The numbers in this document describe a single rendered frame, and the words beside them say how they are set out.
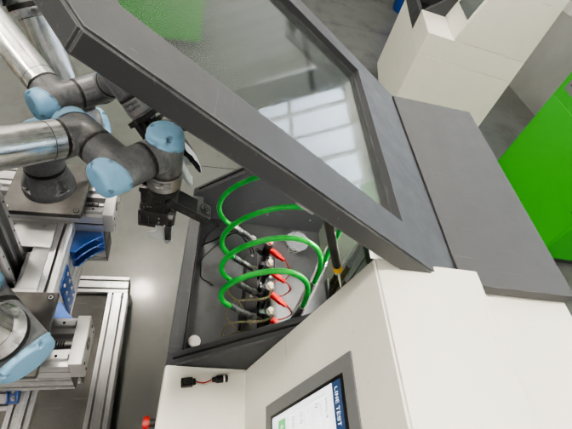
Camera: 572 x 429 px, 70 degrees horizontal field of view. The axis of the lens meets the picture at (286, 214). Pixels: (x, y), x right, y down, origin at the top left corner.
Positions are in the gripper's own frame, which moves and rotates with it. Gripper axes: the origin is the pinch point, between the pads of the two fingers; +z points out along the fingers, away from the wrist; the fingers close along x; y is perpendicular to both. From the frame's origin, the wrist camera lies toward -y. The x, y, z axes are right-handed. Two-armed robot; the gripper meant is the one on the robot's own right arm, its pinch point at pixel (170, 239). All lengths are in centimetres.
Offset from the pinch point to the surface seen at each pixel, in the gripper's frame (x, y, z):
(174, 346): 16.6, -4.6, 27.6
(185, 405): 33.3, -9.6, 24.7
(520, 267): 17, -78, -27
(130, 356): -18, 17, 123
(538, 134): -201, -270, 61
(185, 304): 3.2, -6.2, 27.6
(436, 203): 0, -62, -27
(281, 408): 39.1, -29.7, 4.0
